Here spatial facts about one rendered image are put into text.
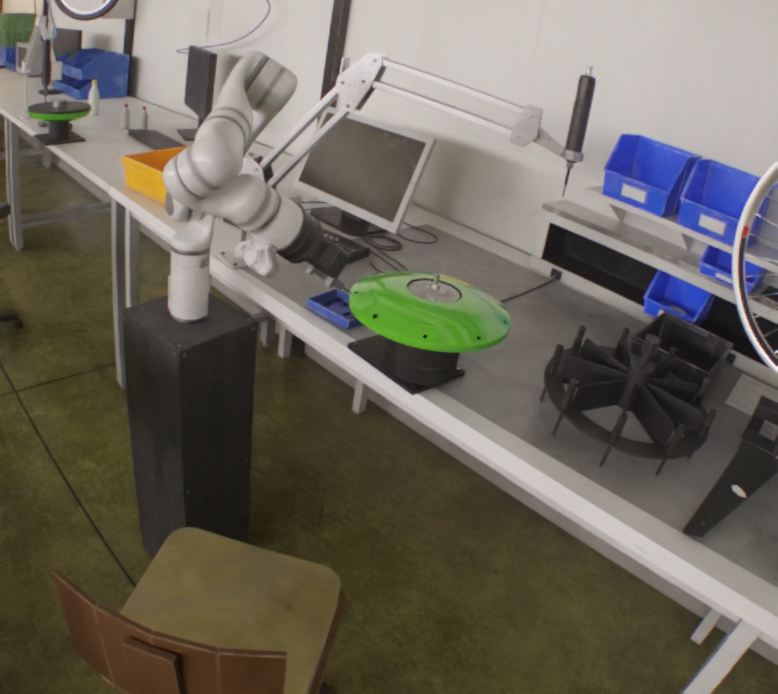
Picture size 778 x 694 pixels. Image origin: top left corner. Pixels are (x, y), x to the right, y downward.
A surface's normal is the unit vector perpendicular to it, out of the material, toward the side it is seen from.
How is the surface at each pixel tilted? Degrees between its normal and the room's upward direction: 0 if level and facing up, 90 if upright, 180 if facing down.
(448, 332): 24
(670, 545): 0
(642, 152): 90
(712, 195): 90
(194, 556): 0
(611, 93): 90
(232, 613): 0
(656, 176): 90
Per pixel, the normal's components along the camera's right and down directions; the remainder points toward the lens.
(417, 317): 0.01, -0.71
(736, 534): 0.14, -0.90
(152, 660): -0.21, 0.44
